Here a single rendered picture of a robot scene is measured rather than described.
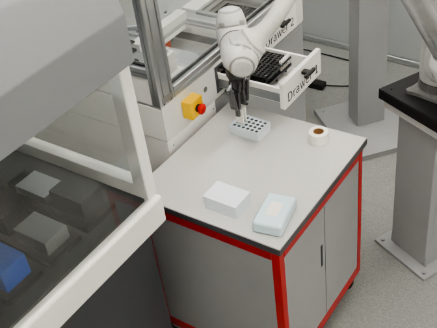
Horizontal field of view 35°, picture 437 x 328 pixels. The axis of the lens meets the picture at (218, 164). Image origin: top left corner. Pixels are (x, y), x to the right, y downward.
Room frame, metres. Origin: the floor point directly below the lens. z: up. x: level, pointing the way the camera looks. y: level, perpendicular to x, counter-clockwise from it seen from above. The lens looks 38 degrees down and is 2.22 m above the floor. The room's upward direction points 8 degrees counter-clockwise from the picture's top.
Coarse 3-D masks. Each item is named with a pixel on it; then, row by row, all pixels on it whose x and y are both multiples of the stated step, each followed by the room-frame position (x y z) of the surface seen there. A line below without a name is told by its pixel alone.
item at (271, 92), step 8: (296, 56) 2.34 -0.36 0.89; (304, 56) 2.32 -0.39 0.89; (296, 64) 2.34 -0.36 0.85; (224, 80) 2.26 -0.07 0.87; (224, 88) 2.27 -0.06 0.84; (256, 88) 2.17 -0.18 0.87; (264, 88) 2.16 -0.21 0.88; (272, 88) 2.13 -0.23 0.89; (256, 96) 2.18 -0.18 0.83; (264, 96) 2.15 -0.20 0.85; (272, 96) 2.13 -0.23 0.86
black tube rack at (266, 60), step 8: (264, 56) 2.37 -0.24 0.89; (272, 56) 2.35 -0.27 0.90; (280, 56) 2.34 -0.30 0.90; (264, 64) 2.29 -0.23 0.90; (272, 64) 2.28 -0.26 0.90; (288, 64) 2.32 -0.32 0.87; (224, 72) 2.32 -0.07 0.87; (256, 72) 2.25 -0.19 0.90; (264, 72) 2.23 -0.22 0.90; (280, 72) 2.27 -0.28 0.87; (256, 80) 2.23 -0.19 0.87; (264, 80) 2.23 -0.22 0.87; (272, 80) 2.22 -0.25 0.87
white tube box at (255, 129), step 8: (248, 120) 2.09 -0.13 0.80; (256, 120) 2.09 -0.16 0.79; (264, 120) 2.07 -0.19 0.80; (232, 128) 2.06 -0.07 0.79; (240, 128) 2.04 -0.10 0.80; (248, 128) 2.04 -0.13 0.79; (256, 128) 2.03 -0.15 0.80; (264, 128) 2.03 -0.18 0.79; (240, 136) 2.04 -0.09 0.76; (248, 136) 2.02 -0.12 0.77; (256, 136) 2.00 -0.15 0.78; (264, 136) 2.02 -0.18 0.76
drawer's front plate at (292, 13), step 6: (294, 6) 2.72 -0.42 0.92; (294, 12) 2.72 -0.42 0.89; (294, 18) 2.71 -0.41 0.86; (288, 24) 2.67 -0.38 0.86; (294, 24) 2.71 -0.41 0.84; (288, 30) 2.67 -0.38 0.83; (276, 36) 2.59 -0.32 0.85; (282, 36) 2.63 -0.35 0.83; (270, 42) 2.55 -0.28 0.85; (276, 42) 2.59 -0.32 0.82
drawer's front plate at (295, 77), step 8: (312, 56) 2.26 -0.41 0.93; (320, 56) 2.31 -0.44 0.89; (304, 64) 2.21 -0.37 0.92; (312, 64) 2.25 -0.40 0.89; (320, 64) 2.30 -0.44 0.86; (296, 72) 2.16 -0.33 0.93; (320, 72) 2.30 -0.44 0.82; (288, 80) 2.11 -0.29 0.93; (296, 80) 2.16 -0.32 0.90; (312, 80) 2.25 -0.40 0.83; (280, 88) 2.09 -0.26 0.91; (288, 88) 2.11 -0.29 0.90; (296, 88) 2.15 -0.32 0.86; (304, 88) 2.20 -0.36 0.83; (280, 96) 2.09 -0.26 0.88; (296, 96) 2.15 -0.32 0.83; (280, 104) 2.09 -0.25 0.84; (288, 104) 2.10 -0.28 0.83
